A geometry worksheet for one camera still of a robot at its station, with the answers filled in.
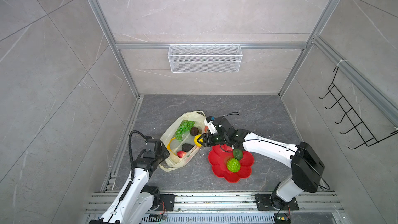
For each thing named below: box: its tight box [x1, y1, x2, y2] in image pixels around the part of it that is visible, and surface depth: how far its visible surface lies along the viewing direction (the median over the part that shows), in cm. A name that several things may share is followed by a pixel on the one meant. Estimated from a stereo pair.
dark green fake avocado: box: [233, 148, 244, 161], surface depth 86 cm
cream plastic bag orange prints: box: [159, 110, 207, 172], surface depth 90 cm
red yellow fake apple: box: [176, 150, 188, 159], surface depth 87 cm
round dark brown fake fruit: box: [189, 126, 199, 137], surface depth 97 cm
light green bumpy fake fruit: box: [226, 158, 241, 173], surface depth 81 cm
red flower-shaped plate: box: [207, 144, 254, 184], surface depth 86 cm
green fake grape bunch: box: [175, 119, 196, 142], surface depth 98 cm
